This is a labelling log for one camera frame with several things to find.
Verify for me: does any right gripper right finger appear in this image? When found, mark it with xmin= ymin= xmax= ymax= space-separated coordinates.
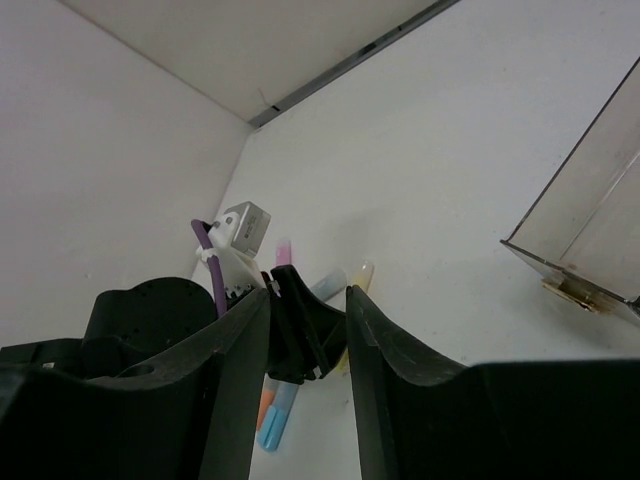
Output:
xmin=346 ymin=287 xmax=639 ymax=479

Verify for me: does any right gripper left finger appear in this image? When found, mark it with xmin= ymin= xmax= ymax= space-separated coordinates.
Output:
xmin=1 ymin=289 xmax=270 ymax=479

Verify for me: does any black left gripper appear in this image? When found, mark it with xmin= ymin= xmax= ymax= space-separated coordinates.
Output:
xmin=1 ymin=265 xmax=347 ymax=383

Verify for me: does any blue highlighter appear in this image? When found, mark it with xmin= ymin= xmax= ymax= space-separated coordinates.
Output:
xmin=256 ymin=268 xmax=347 ymax=452

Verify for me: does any orange highlighter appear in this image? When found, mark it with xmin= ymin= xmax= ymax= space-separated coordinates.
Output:
xmin=256 ymin=376 xmax=278 ymax=432

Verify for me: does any yellow highlighter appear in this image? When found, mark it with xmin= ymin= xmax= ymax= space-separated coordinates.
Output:
xmin=338 ymin=260 xmax=374 ymax=375

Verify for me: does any pink highlighter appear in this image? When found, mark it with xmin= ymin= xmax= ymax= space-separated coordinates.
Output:
xmin=275 ymin=238 xmax=292 ymax=267

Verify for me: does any clear three-compartment organizer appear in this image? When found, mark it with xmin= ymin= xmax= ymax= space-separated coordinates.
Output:
xmin=501 ymin=65 xmax=639 ymax=324

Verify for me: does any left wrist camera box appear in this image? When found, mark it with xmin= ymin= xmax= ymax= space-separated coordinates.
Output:
xmin=195 ymin=201 xmax=271 ymax=303

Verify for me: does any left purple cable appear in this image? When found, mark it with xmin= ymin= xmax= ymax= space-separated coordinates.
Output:
xmin=190 ymin=218 xmax=229 ymax=319

